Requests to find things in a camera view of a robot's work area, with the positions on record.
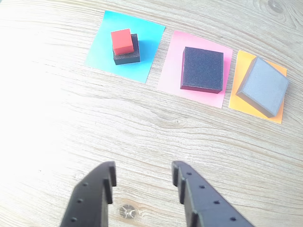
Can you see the orange paper sheet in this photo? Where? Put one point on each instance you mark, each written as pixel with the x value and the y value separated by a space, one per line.
pixel 241 68

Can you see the pink paper sheet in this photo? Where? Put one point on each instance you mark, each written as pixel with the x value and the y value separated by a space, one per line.
pixel 172 71

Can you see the medium black block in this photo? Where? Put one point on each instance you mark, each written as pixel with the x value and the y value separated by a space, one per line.
pixel 203 68

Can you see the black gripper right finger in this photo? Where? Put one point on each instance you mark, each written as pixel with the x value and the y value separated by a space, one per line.
pixel 203 203

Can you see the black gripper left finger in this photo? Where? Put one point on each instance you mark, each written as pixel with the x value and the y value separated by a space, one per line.
pixel 90 201

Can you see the blue paper sheet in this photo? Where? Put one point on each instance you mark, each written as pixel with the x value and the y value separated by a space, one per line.
pixel 149 47

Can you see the small red cube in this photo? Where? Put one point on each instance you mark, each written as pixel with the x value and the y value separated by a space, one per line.
pixel 122 41

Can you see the large black block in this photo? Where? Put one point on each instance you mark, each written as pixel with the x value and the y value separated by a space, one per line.
pixel 265 85

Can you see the small black cube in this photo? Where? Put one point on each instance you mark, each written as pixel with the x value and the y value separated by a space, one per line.
pixel 127 59

